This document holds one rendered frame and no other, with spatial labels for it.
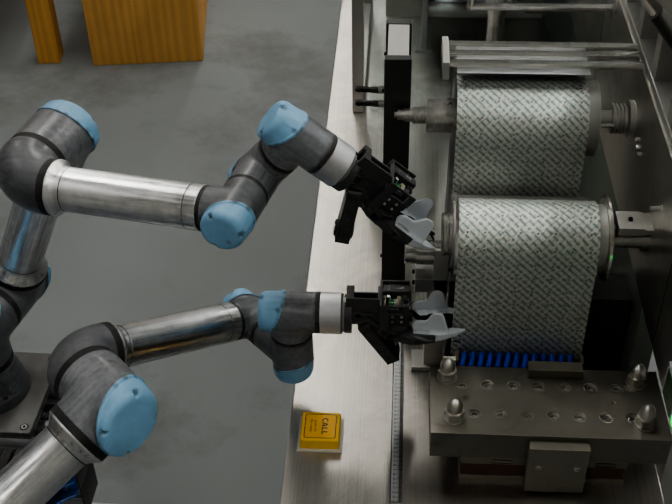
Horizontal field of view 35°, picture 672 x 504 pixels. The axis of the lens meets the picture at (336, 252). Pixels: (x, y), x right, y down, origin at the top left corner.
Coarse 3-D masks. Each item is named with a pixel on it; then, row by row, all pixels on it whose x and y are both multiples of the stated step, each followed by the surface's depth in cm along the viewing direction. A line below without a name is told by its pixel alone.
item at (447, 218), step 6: (444, 216) 182; (450, 216) 182; (444, 222) 181; (450, 222) 181; (444, 228) 180; (450, 228) 180; (444, 234) 180; (450, 234) 180; (444, 240) 180; (450, 240) 180; (444, 246) 181; (450, 246) 181; (444, 252) 182; (450, 252) 182
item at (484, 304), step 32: (480, 288) 183; (512, 288) 182; (544, 288) 182; (576, 288) 182; (480, 320) 188; (512, 320) 187; (544, 320) 187; (576, 320) 186; (512, 352) 192; (544, 352) 192; (576, 352) 191
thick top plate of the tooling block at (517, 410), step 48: (432, 384) 186; (480, 384) 186; (528, 384) 186; (576, 384) 186; (624, 384) 186; (432, 432) 178; (480, 432) 178; (528, 432) 177; (576, 432) 177; (624, 432) 177
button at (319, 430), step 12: (312, 420) 194; (324, 420) 194; (336, 420) 194; (312, 432) 192; (324, 432) 192; (336, 432) 192; (300, 444) 192; (312, 444) 191; (324, 444) 191; (336, 444) 191
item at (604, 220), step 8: (600, 208) 179; (600, 216) 178; (600, 224) 177; (608, 224) 177; (608, 232) 177; (600, 240) 177; (608, 240) 177; (600, 248) 177; (608, 248) 177; (600, 256) 178; (600, 264) 179
